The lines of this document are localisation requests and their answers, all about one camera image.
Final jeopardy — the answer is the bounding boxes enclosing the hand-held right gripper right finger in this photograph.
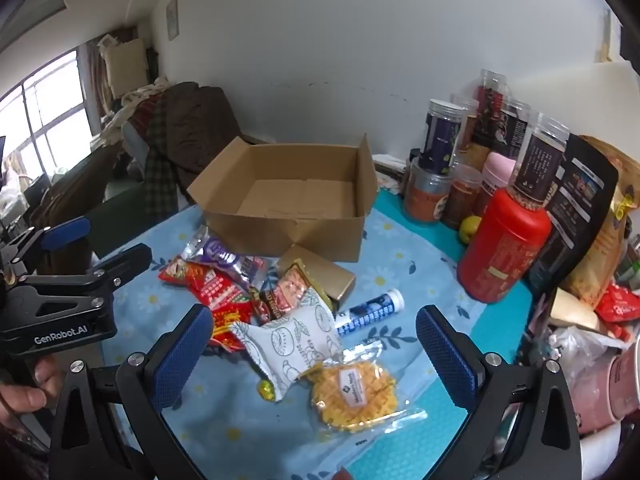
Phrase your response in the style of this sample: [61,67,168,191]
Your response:
[416,305,583,480]

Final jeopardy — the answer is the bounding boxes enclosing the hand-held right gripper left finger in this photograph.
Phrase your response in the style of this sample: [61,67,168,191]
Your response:
[47,304,216,480]

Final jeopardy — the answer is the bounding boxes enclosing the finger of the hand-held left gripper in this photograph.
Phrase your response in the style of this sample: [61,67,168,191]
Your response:
[0,216,92,281]
[16,243,153,311]

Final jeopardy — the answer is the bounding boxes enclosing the red yellow snack packet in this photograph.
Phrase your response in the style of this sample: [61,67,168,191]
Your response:
[210,305,256,353]

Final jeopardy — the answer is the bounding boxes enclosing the orange-red snack packet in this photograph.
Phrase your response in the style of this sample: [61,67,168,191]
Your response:
[158,255,211,301]

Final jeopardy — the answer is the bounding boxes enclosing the red packet with green stripe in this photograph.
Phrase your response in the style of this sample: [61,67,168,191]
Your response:
[187,265,261,321]

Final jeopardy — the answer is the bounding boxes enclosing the blue tablet tube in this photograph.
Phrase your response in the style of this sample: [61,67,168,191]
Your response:
[334,288,405,337]

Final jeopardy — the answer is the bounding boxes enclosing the silver purple snack packet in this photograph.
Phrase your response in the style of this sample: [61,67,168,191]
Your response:
[181,225,271,293]

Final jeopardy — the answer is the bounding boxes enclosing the clear waffle packet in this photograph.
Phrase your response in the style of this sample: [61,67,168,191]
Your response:
[302,338,428,434]

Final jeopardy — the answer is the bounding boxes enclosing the white pastry packet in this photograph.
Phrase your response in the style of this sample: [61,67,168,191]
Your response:
[229,287,343,402]

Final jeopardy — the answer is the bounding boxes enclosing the brown gold cereal packet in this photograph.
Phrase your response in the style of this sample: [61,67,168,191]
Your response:
[252,258,333,323]

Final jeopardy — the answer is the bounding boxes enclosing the brown cardboard box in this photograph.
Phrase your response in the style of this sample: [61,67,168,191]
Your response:
[186,132,379,262]

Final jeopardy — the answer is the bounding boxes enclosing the person's left hand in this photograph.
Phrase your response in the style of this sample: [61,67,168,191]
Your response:
[0,355,63,431]

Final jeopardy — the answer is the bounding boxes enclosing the brown wooden furniture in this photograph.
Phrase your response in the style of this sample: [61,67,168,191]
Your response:
[30,145,121,271]

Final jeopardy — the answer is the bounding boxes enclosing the dark green chair seat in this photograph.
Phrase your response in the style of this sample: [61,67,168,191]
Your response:
[90,180,166,261]

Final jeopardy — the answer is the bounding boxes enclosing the teal table mat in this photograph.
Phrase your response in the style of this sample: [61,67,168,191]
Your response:
[280,187,533,480]

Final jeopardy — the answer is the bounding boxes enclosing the blue floral tablecloth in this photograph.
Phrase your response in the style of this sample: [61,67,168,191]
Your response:
[102,205,488,480]

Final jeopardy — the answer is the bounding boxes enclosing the green plaid cloth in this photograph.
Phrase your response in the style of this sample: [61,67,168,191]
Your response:
[142,95,181,211]

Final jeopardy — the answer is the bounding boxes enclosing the large red bottle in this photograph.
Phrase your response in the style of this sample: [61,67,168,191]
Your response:
[456,185,552,304]

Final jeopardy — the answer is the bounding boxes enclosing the window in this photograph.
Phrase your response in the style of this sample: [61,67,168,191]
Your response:
[0,50,93,181]

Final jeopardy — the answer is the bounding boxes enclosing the clear plastic bag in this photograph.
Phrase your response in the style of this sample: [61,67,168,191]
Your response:
[547,325,626,386]

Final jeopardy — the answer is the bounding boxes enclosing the yellow-green fruit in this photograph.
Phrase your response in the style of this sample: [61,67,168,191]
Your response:
[459,215,483,245]

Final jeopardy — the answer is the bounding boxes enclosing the small gold box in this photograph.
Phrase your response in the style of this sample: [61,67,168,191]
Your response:
[276,244,357,312]

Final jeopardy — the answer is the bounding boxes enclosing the red striped cloth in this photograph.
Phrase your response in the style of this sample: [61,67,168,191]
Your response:
[131,102,158,136]

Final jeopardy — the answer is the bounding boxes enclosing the cream cloth pile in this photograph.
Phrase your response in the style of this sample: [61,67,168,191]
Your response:
[92,76,171,146]

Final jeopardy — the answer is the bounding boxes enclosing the brown jacket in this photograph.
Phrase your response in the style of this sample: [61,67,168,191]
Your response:
[165,82,246,201]

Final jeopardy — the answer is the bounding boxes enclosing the clear jar red-brown contents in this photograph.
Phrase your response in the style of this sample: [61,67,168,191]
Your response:
[441,162,483,231]

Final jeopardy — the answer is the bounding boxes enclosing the clear jar orange contents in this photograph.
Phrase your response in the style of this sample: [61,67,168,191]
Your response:
[402,157,453,223]

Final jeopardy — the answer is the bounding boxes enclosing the beige cushion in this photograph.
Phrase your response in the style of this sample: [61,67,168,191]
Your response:
[102,37,151,98]

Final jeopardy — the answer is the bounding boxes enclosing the small red packet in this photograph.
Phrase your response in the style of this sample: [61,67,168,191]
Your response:
[594,282,640,338]

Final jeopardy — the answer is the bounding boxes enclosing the pink paper cup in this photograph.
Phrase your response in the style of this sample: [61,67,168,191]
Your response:
[607,345,640,421]

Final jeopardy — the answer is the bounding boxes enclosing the pink bottle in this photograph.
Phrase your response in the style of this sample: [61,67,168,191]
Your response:
[481,152,516,216]

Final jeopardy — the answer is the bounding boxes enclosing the large black printed bag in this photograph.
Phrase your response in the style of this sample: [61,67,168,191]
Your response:
[527,134,620,296]

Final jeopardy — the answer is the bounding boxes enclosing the black snack bag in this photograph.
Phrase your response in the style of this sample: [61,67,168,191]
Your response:
[560,136,640,311]

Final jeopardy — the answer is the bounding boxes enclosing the clear jar dark blue label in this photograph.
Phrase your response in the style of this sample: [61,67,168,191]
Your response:
[417,99,463,177]

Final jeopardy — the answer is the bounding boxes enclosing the clear jar tan contents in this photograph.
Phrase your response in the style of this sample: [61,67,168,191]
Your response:
[452,95,480,153]

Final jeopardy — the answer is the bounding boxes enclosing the clear jar figure label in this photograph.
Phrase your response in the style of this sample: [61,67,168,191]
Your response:
[500,100,532,158]

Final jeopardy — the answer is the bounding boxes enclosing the clear jar red label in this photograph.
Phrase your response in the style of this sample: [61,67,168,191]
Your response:
[472,70,507,148]

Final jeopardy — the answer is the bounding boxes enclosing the small wall picture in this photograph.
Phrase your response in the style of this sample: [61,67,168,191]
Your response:
[165,0,180,41]

